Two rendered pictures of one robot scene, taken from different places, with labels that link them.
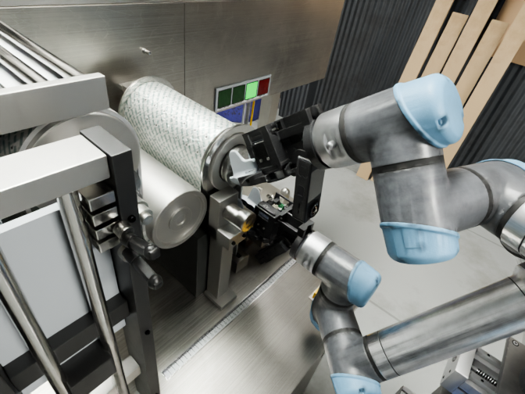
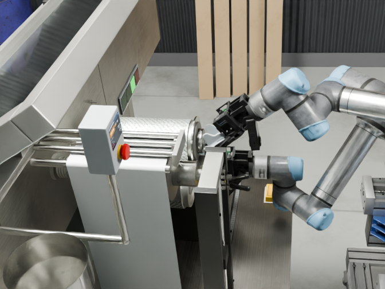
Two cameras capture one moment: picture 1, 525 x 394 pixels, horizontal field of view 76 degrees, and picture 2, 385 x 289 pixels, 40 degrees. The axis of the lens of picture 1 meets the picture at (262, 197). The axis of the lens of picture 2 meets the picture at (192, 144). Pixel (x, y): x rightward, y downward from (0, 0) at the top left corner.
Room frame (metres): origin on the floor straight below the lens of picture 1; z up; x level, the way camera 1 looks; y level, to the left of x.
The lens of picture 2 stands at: (-0.66, 0.53, 2.19)
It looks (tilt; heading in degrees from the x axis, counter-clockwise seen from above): 37 degrees down; 339
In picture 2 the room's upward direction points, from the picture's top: 6 degrees counter-clockwise
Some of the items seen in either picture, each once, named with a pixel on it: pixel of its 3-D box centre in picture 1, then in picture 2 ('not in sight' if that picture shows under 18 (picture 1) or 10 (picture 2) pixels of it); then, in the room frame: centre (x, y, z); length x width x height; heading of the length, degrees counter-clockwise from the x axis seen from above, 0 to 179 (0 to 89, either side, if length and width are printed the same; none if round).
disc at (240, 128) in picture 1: (231, 161); (196, 140); (0.52, 0.07, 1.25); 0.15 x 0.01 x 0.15; 146
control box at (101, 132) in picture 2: not in sight; (107, 140); (0.08, 0.40, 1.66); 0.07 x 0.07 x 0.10; 56
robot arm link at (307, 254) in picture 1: (312, 252); (259, 167); (0.46, -0.12, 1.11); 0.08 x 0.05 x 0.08; 146
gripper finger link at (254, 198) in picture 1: (253, 198); not in sight; (0.59, 0.02, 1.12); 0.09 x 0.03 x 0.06; 47
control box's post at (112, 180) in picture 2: not in sight; (117, 203); (0.09, 0.41, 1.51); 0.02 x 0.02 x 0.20
